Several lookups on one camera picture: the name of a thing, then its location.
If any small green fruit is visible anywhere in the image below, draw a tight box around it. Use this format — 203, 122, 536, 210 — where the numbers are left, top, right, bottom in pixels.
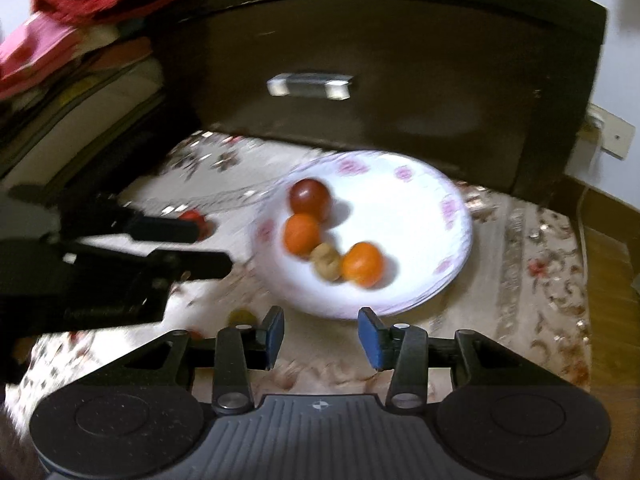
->
227, 309, 259, 329

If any stack of folded bedding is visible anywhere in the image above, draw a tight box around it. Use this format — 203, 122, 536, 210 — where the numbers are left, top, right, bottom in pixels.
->
0, 25, 201, 186

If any small red cherry tomato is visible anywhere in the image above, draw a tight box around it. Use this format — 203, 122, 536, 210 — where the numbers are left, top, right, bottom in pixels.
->
177, 209, 214, 242

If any white plate with pink flowers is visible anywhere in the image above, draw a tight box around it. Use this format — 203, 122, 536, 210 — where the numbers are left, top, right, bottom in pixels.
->
249, 150, 476, 322

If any white wall socket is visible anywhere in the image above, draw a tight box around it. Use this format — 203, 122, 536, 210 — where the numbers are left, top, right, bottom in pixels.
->
582, 104, 637, 162

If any dark red tomato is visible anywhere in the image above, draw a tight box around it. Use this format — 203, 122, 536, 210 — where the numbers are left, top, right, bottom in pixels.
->
289, 178, 333, 222

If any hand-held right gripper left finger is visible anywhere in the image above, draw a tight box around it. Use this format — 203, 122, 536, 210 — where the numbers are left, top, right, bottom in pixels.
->
117, 305, 286, 416

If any orange tangerine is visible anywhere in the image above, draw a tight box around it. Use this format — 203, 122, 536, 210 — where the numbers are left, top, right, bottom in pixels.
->
283, 213, 323, 259
341, 242, 386, 289

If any pink cloth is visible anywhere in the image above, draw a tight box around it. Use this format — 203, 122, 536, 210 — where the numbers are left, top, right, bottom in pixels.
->
0, 12, 87, 102

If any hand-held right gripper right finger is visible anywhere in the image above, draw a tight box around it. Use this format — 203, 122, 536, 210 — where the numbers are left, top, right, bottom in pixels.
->
357, 307, 531, 411

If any dark wooden nightstand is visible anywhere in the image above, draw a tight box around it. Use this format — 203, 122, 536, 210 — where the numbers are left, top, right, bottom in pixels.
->
150, 0, 609, 206

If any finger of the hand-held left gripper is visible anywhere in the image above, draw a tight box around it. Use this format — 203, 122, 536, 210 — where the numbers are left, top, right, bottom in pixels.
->
97, 195, 202, 245
60, 242, 234, 285

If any floral patterned cloth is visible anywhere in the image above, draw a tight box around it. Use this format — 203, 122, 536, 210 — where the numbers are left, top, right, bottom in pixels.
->
5, 130, 593, 441

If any silver drawer handle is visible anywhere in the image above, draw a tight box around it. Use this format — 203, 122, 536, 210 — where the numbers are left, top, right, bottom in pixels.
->
266, 73, 355, 102

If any brown walnut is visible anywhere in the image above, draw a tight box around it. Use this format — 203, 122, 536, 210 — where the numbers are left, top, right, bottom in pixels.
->
311, 242, 345, 281

